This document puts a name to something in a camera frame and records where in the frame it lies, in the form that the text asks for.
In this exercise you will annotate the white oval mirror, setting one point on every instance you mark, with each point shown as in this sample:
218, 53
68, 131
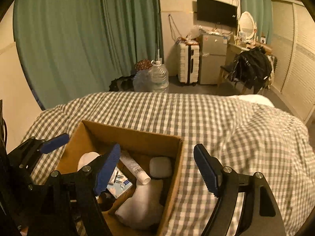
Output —
246, 23

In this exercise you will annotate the black television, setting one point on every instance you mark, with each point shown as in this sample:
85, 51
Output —
216, 11

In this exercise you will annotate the white louvred wardrobe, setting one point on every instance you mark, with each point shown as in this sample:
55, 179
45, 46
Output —
295, 54

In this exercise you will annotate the white tube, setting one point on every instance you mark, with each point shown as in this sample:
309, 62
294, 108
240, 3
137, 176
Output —
133, 166

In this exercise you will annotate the grey rounded case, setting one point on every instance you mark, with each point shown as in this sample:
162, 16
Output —
160, 167

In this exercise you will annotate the silver fridge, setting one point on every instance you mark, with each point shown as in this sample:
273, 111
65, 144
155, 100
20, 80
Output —
212, 59

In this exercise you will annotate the clear plastic bag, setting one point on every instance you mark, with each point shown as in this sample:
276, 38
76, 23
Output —
195, 32

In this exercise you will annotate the blue white packet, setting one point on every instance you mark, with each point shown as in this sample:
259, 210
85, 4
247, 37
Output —
119, 189

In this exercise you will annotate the white pole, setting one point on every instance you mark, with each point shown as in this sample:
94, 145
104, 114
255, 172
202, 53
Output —
159, 44

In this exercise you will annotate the black bag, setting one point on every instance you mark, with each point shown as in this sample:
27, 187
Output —
120, 83

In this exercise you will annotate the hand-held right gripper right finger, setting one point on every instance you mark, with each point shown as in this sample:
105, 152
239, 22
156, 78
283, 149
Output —
206, 169

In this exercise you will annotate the brown patterned bag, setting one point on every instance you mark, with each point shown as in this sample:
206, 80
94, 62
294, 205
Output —
144, 65

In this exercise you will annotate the cardboard box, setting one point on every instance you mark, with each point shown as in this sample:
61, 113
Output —
128, 137

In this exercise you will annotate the clear water bottle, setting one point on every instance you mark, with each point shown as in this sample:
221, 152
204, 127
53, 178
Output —
141, 81
158, 76

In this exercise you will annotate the white suitcase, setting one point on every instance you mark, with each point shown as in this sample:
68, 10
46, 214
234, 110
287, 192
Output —
184, 64

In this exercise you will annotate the white bed sheet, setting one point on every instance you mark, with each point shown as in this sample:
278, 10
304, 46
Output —
256, 100

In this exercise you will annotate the checked blanket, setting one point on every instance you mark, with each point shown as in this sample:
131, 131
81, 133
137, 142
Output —
221, 123

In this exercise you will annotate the black jacket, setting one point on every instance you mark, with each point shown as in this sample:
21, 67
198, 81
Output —
251, 66

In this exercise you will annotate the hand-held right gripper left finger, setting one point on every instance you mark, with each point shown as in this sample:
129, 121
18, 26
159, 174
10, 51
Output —
108, 169

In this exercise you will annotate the white round pouch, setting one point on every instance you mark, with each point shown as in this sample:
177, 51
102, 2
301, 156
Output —
86, 159

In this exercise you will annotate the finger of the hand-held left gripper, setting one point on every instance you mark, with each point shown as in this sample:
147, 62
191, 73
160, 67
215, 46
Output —
55, 142

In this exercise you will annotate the wooden dressing table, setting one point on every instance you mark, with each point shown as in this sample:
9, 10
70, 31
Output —
231, 51

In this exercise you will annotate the wooden chair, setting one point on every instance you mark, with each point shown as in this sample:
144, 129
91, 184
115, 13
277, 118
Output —
220, 77

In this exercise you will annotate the white knit cloth bundle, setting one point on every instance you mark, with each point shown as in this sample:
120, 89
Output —
140, 206

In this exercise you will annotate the black cloth item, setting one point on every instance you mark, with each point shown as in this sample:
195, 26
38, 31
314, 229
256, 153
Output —
108, 201

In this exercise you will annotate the narrow green curtain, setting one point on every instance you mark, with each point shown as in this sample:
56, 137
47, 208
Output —
256, 5

